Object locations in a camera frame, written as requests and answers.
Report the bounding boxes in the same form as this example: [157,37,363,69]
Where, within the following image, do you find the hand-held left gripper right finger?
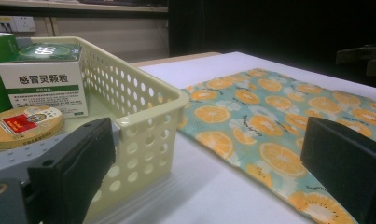
[300,116,376,224]

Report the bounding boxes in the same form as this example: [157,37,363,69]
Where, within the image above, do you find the orange slice print cloth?
[177,68,376,224]

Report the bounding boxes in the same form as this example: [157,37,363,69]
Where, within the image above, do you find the white green medicine box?
[0,42,90,119]

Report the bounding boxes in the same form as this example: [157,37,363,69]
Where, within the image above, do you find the grey dotted flat pack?
[0,122,119,185]

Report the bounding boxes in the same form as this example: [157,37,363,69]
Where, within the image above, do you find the cream perforated plastic basket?
[16,35,190,224]

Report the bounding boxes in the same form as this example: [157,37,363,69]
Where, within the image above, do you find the dark metal stand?
[335,41,376,77]

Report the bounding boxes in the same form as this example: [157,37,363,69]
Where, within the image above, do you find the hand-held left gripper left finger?
[26,117,117,224]

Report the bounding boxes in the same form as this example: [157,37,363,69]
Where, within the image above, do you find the beige shelf board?
[0,0,170,13]

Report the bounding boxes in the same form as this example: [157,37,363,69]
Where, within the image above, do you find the round yellow tin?
[0,105,64,150]

